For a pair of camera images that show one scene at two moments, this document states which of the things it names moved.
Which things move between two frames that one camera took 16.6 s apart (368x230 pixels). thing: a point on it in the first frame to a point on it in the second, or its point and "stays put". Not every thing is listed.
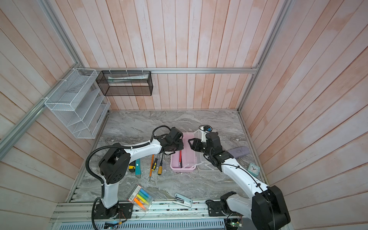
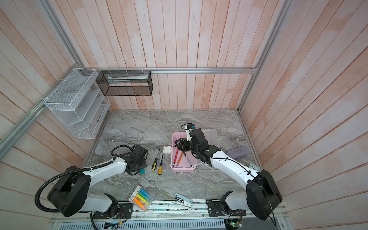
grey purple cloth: (239, 151) stays put
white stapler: (182, 200) stays put
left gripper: (181, 145) to (144, 165)
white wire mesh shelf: (80, 103) stays put
